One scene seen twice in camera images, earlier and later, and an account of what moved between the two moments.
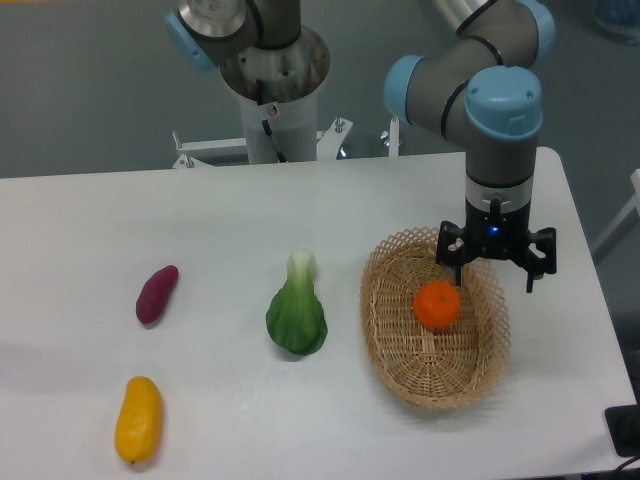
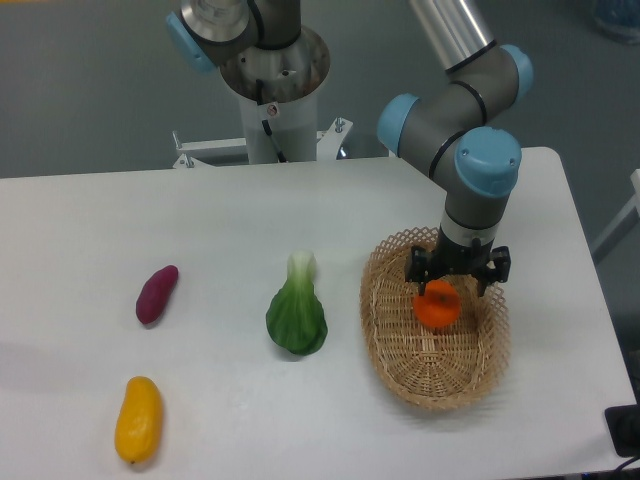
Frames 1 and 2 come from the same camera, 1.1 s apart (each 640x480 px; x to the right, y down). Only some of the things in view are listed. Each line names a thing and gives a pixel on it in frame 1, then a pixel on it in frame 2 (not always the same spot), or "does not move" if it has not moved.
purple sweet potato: [155, 293] does not move
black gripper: [498, 235] → [451, 258]
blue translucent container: [620, 18] does not move
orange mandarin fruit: [437, 303] does not move
